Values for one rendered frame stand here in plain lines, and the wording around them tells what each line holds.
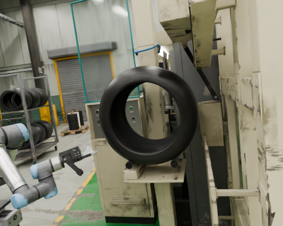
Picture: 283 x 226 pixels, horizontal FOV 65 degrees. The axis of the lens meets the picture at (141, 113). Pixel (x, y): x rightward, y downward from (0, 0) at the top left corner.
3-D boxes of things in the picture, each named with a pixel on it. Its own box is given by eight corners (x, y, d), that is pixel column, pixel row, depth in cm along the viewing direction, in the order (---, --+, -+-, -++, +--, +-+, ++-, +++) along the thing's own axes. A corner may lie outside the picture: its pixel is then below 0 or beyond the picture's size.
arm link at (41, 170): (35, 180, 122) (30, 165, 122) (55, 172, 126) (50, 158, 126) (33, 182, 115) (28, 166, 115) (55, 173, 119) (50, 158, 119)
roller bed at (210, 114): (201, 139, 174) (197, 102, 170) (221, 138, 170) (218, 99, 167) (201, 147, 155) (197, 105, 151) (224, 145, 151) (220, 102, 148)
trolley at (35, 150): (37, 151, 586) (23, 78, 562) (60, 148, 584) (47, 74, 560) (6, 170, 454) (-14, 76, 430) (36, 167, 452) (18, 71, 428)
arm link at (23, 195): (-26, 128, 116) (20, 203, 101) (-3, 123, 125) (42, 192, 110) (-29, 141, 122) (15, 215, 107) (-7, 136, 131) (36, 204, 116)
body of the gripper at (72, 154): (79, 145, 125) (57, 153, 121) (84, 159, 125) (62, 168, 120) (78, 146, 132) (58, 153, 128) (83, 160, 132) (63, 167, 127)
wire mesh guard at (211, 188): (210, 218, 172) (202, 130, 163) (213, 218, 171) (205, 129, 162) (226, 360, 85) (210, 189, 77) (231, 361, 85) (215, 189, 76)
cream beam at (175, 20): (171, 43, 155) (169, 22, 153) (209, 37, 148) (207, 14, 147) (157, 23, 96) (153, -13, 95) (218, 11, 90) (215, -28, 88)
